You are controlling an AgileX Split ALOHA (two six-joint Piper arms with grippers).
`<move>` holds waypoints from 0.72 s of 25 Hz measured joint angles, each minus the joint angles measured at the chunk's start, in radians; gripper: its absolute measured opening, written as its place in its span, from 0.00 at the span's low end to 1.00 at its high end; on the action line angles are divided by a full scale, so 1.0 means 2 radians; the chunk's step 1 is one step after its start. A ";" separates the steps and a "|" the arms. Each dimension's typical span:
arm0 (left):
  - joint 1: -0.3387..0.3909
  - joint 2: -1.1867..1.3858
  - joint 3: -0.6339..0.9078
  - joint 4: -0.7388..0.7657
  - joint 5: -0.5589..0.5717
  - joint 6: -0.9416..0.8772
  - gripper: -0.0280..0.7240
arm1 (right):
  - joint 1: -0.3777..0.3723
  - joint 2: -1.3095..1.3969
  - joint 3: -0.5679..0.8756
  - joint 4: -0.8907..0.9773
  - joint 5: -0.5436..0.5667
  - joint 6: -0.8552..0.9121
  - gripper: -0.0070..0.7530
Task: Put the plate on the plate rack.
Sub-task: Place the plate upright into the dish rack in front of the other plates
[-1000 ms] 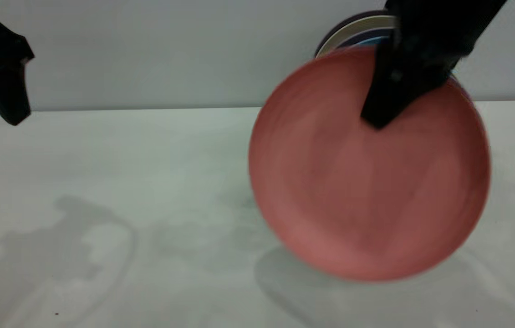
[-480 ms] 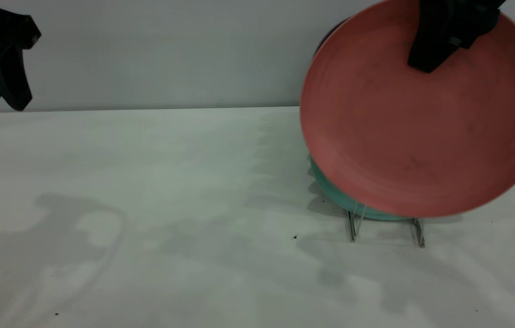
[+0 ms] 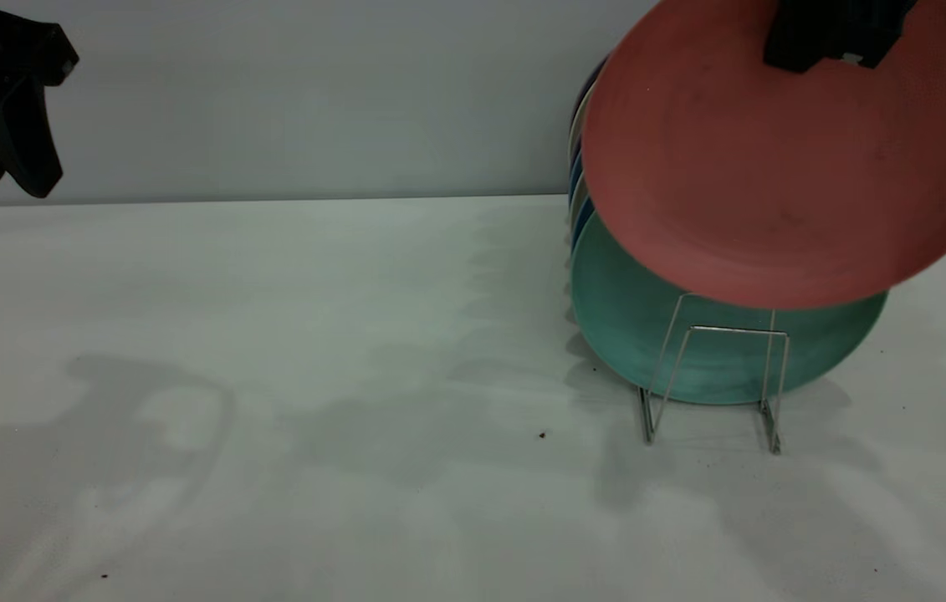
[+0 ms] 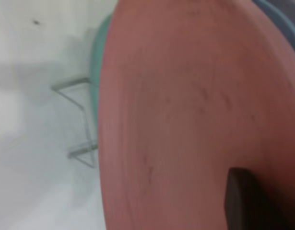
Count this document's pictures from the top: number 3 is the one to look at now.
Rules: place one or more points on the green round plate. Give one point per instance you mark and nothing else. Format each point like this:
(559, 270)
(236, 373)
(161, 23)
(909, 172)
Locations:
(631, 326)

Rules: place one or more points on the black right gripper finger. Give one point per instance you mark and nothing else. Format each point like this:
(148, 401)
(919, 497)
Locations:
(832, 29)

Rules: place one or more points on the dark blue round plate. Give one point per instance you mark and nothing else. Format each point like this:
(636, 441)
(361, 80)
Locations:
(575, 171)

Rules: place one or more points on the pink round plate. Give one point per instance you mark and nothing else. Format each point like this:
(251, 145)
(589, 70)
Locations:
(774, 184)

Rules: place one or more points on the blue plate light rim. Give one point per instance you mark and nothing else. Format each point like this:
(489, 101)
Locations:
(580, 221)

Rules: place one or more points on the cream beige round plate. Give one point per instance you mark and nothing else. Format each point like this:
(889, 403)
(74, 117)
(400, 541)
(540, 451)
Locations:
(576, 117)

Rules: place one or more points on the grey beige round plate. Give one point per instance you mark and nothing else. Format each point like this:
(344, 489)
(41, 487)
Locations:
(577, 198)

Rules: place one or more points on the dark brown round plate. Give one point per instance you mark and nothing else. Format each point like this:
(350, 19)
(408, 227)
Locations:
(591, 79)

